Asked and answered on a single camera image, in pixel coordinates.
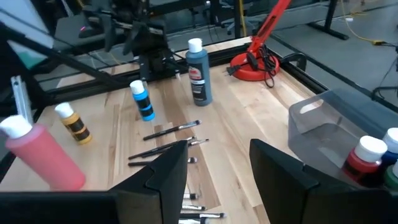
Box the large dark teal paint bottle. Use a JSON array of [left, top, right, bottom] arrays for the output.
[[185, 37, 214, 107]]

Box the small red paint bottle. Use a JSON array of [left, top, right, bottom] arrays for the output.
[[341, 135, 389, 184]]

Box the small dark blue paint bottle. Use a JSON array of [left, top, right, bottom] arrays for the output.
[[379, 127, 398, 167]]

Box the grey side desk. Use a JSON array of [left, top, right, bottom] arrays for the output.
[[51, 14, 131, 52]]

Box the yellow extension cable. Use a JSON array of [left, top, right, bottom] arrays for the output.
[[238, 0, 388, 46]]

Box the small light blue paint bottle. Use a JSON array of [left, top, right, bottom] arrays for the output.
[[129, 79, 156, 122]]

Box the black curved handle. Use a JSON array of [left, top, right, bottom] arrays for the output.
[[280, 52, 308, 73]]

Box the red desk lamp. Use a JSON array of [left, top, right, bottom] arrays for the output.
[[229, 0, 293, 82]]

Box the black table leg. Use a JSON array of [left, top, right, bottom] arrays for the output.
[[306, 0, 351, 41]]

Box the black computer mouse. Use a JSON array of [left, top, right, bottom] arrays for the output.
[[77, 24, 108, 40]]

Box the small ochre paint bottle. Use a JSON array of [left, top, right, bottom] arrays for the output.
[[54, 101, 93, 146]]

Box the silver aluminium bracket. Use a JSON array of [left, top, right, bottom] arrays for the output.
[[10, 75, 34, 124]]

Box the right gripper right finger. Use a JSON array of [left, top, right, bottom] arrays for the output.
[[249, 138, 356, 224]]

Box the large coral paint bottle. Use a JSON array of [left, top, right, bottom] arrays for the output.
[[0, 114, 86, 192]]

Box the grey translucent plastic bin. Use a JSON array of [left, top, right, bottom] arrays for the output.
[[287, 88, 398, 190]]

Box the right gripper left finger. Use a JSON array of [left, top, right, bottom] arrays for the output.
[[108, 139, 189, 224]]

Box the small green paint bottle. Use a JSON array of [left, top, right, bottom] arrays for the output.
[[382, 160, 398, 191]]

